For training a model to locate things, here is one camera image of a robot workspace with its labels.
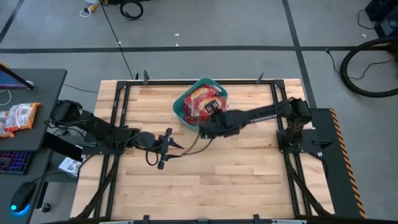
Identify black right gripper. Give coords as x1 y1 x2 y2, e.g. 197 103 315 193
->
198 99 241 140

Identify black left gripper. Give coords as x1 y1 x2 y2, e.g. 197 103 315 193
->
133 126 185 170

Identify red popcorn bag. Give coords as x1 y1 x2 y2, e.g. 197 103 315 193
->
186 84 222 105
182 95 229 126
183 111 205 126

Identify teal plastic basket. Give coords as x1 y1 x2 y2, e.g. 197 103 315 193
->
172 77 230 132

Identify white printed booklet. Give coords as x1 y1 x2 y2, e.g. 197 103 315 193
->
58 156 83 179

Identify black equipment box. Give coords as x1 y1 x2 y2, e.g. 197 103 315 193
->
43 132 83 161

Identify black platform with hazard stripe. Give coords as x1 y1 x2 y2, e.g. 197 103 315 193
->
276 107 367 219

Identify black desk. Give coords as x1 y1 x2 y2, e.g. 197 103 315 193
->
0 68 68 224

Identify black mouse with blue light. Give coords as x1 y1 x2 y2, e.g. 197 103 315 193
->
10 181 37 215

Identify backlit black keyboard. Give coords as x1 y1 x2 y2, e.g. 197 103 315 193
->
0 149 34 175

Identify desk screen with black edge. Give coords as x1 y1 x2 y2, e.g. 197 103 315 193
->
0 63 35 91

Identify black equipment cases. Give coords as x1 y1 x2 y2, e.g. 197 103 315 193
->
364 0 398 39

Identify brown gripper cable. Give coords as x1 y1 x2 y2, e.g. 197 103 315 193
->
181 132 215 156

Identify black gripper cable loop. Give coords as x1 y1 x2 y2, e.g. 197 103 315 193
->
144 141 160 167

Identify black aluminium table frame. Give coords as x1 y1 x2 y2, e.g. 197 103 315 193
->
71 70 335 224

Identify long black floor cable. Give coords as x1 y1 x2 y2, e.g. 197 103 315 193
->
99 0 135 81

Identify thin black floor cable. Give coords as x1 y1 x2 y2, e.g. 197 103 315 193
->
325 48 397 81

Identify coiled black cable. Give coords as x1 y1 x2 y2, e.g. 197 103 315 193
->
119 0 144 21

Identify thick black hose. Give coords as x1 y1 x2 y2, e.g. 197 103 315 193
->
340 36 398 98

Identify white cable with plug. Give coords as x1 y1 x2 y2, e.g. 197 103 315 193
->
79 0 102 19

